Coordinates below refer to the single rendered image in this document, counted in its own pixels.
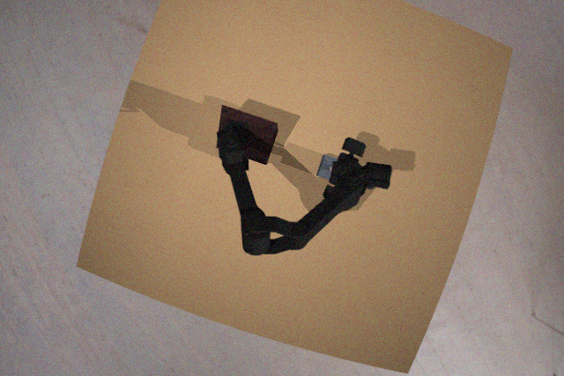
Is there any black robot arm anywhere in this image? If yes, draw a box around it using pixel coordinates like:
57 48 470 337
217 120 391 256

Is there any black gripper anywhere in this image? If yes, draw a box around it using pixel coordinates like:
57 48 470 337
323 137 366 198

